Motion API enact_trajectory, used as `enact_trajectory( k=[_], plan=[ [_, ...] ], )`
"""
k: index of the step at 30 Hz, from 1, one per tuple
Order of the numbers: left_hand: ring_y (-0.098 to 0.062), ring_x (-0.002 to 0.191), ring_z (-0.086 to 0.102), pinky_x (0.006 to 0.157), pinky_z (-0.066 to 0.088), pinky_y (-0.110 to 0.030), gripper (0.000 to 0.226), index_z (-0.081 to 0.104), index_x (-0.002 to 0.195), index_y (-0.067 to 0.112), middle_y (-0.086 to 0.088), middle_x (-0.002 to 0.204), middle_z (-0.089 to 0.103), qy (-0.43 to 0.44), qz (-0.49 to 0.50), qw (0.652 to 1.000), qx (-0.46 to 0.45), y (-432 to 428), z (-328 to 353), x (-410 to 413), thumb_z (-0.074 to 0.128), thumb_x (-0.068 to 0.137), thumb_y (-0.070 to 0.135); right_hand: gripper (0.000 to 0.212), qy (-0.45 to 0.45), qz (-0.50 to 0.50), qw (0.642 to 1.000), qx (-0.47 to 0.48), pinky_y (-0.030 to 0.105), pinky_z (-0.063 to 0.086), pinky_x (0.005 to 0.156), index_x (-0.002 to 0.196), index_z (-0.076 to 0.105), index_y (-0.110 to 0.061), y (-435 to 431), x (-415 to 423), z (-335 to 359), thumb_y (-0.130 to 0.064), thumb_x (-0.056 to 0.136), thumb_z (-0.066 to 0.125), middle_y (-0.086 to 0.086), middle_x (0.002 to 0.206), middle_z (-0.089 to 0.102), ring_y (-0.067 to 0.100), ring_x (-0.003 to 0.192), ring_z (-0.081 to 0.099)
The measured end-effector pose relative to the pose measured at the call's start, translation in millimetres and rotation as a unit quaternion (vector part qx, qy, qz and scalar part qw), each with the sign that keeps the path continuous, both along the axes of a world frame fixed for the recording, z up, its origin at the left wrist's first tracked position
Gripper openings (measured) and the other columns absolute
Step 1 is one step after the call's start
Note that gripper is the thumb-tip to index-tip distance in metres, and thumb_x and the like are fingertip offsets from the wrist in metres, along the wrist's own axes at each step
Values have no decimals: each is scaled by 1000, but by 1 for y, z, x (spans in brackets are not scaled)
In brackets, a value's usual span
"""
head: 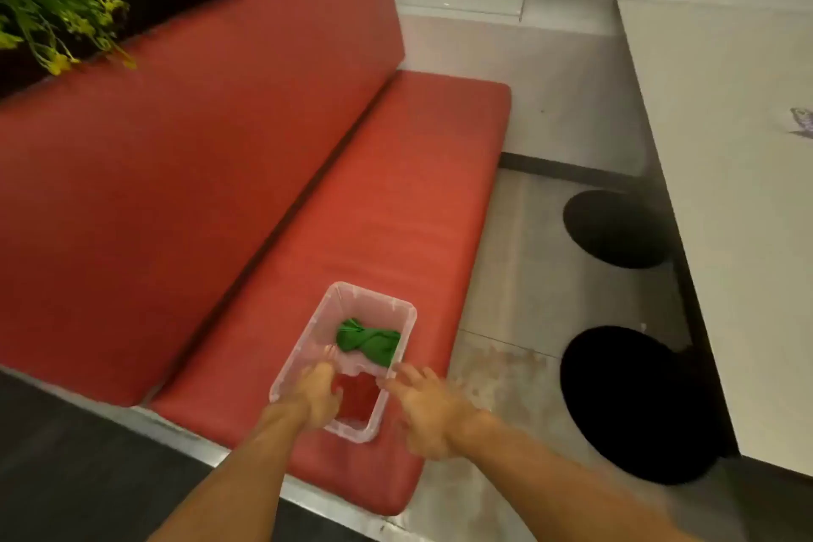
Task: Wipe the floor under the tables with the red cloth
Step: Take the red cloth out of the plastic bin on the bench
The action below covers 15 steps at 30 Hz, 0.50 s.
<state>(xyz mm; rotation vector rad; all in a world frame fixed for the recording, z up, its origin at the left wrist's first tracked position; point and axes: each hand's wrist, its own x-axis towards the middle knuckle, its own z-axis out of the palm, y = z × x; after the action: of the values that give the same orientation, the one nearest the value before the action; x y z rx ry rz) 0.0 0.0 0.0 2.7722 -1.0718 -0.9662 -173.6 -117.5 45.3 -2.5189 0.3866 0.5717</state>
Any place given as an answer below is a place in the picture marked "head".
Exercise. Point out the person's right hand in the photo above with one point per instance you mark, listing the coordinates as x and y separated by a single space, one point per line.
435 411

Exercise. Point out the person's left hand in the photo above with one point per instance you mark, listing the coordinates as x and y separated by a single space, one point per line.
311 398

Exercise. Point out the red cloth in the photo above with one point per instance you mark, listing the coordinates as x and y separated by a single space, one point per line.
357 398

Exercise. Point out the person's right forearm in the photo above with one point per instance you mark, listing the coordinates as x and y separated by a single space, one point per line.
559 491

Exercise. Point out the person's left forearm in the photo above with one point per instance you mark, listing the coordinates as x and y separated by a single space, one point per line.
235 484

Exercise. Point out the green cloth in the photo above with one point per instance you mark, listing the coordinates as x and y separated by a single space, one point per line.
368 339

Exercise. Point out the beige tiled floor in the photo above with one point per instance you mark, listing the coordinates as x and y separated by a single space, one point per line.
521 281

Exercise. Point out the clear plastic bin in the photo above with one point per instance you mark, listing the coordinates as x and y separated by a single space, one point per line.
381 305

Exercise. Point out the black round table base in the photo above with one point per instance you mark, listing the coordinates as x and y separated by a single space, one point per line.
613 230
635 402

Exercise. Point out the red bench seat cushion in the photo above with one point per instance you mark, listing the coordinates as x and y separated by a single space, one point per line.
394 211

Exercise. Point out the red bench seat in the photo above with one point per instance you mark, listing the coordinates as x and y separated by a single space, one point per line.
190 179

